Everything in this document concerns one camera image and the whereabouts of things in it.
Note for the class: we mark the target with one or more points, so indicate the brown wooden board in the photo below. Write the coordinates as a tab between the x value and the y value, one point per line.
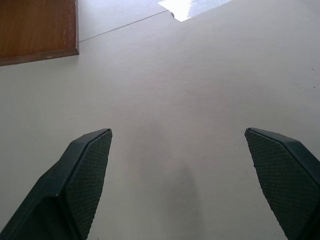
35	28

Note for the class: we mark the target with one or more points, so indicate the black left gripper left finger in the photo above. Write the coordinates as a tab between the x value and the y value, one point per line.
62	190

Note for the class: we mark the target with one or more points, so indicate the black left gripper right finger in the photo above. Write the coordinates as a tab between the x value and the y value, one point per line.
287	180

